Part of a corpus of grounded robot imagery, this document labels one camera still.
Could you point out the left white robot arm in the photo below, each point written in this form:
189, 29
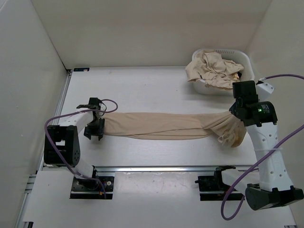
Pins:
62, 146

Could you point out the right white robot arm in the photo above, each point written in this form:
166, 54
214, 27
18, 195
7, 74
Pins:
266, 184

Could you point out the blue white sticker label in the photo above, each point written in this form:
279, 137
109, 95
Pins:
81, 69

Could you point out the white laundry basket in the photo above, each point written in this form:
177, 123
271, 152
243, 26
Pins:
228, 54

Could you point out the beige clothes pile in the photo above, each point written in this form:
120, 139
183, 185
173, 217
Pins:
217, 72

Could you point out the left aluminium rail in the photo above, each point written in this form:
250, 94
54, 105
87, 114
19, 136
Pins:
60, 105

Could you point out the front aluminium rail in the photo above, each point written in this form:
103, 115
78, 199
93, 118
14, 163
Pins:
146, 168

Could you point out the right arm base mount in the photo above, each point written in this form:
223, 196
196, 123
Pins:
211, 187

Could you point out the beige trousers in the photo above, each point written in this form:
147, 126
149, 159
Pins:
162, 126

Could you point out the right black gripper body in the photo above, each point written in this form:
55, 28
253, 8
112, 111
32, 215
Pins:
233, 109

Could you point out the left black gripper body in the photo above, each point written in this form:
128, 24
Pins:
95, 128

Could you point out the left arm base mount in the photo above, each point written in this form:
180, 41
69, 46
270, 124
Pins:
91, 190

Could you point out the aluminium rail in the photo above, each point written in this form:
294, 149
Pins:
146, 168
60, 105

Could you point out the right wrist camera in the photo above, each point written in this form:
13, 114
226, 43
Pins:
245, 92

